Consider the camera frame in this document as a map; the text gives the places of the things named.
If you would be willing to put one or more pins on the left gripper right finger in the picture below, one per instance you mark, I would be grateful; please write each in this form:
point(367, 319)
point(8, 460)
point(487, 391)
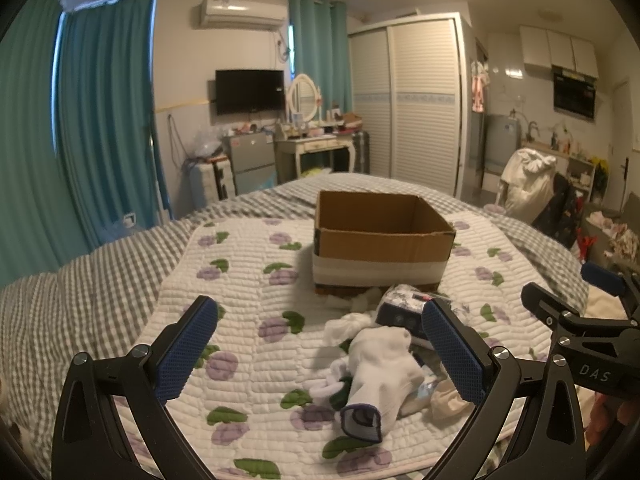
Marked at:
point(547, 443)

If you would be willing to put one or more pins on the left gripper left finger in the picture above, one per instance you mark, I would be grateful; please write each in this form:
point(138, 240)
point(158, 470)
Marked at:
point(89, 440)

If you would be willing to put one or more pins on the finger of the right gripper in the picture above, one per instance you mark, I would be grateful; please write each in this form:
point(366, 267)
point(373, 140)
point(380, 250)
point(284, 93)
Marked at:
point(614, 279)
point(550, 309)

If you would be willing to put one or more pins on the cream sock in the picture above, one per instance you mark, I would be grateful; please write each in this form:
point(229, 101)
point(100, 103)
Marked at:
point(447, 402)

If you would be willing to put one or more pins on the blue small tissue packet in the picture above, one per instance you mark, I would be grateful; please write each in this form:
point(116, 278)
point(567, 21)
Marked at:
point(421, 398)

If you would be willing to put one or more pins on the white sock navy cuff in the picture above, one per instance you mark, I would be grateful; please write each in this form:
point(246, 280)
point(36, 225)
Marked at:
point(384, 373)

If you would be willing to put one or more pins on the floral tissue pack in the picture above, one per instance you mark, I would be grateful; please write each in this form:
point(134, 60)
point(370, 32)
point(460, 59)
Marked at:
point(401, 306)

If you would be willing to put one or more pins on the small white sock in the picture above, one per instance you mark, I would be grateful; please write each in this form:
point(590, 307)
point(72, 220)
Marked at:
point(347, 327)

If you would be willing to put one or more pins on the white stuffed laundry bag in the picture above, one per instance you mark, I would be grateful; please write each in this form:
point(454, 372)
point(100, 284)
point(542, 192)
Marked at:
point(526, 184)

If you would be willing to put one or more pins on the floral quilted mat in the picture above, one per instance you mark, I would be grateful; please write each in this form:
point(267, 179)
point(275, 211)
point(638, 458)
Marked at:
point(248, 408)

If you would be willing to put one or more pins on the brown cardboard box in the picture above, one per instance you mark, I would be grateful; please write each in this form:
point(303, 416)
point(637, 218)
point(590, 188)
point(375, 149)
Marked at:
point(364, 240)

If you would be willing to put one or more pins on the black range hood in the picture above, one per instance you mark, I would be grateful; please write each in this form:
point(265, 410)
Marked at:
point(574, 93)

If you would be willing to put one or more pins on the dark suitcase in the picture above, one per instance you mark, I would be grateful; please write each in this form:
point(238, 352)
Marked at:
point(361, 143)

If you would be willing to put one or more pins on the white louvered wardrobe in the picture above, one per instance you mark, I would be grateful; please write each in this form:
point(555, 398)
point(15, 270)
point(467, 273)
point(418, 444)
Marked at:
point(411, 86)

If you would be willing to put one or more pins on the teal window curtain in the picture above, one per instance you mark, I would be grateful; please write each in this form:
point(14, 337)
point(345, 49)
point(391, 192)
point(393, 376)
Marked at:
point(80, 165)

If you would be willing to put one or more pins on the white suitcase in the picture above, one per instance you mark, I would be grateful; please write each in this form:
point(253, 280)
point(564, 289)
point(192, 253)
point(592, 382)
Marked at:
point(211, 181)

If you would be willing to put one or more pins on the white dressing table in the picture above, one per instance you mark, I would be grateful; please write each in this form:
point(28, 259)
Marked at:
point(289, 153)

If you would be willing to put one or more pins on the small grey fridge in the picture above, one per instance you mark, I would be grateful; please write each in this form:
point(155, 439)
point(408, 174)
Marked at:
point(252, 161)

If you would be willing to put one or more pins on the white oval vanity mirror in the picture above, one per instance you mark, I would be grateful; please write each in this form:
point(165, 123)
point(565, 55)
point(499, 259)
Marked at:
point(303, 99)

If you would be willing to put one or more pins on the teal corner curtain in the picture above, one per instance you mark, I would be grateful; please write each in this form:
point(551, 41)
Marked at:
point(321, 49)

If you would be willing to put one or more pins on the white air conditioner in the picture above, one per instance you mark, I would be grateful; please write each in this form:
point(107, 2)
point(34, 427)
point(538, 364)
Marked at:
point(242, 14)

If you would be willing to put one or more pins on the white kitchen wall cabinets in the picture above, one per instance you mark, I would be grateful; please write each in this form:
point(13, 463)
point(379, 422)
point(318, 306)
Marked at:
point(545, 50)

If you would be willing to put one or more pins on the black wall television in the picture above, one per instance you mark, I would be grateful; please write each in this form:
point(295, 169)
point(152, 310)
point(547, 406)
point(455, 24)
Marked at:
point(249, 91)

